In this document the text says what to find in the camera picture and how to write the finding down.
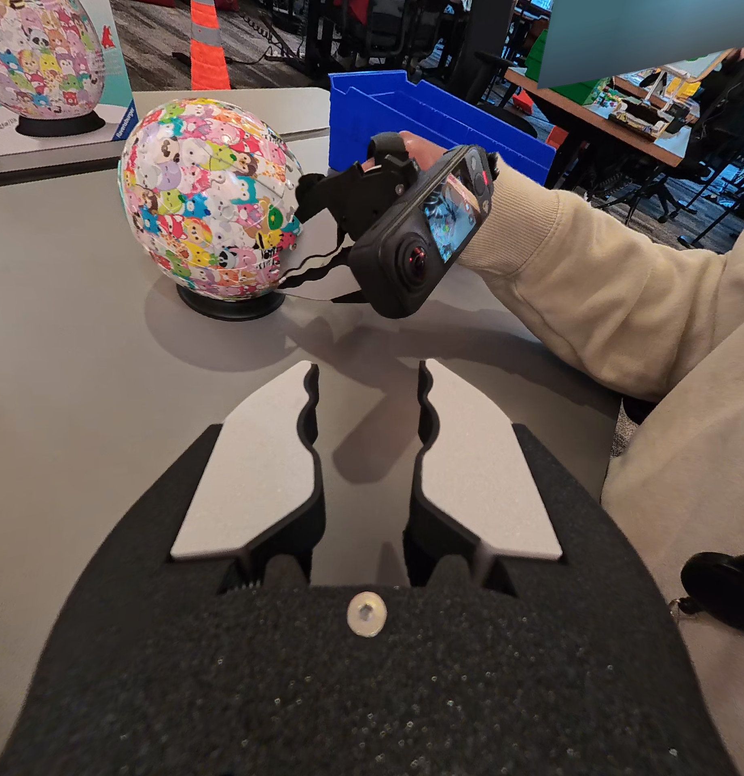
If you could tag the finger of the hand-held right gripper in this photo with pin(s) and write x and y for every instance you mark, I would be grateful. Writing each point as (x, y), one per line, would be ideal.
(323, 257)
(329, 285)

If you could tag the black ball stand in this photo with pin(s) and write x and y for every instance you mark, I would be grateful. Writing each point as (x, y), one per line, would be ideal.
(232, 309)

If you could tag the blue divided plastic bin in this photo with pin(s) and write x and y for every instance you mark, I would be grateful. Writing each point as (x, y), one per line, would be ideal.
(432, 115)

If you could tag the orange traffic cone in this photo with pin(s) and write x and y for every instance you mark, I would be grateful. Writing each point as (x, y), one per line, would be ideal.
(208, 48)

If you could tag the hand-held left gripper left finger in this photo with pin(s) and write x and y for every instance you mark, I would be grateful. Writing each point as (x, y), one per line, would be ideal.
(250, 479)

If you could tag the wooden desk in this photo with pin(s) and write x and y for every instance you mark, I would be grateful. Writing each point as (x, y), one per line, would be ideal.
(596, 118)

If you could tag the black office chair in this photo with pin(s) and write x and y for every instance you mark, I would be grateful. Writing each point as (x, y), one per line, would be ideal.
(505, 91)

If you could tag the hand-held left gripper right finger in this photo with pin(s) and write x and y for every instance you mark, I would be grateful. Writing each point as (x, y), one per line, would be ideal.
(481, 479)

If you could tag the colourful puzzle ball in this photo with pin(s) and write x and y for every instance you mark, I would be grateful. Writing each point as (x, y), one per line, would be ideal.
(208, 200)

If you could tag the printed puzzle box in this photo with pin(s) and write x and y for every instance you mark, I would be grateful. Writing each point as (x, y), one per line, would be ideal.
(50, 60)

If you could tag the person's right forearm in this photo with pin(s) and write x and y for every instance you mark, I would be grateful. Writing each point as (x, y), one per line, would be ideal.
(590, 267)

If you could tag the person's right hand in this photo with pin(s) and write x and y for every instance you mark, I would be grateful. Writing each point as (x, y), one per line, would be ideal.
(423, 151)

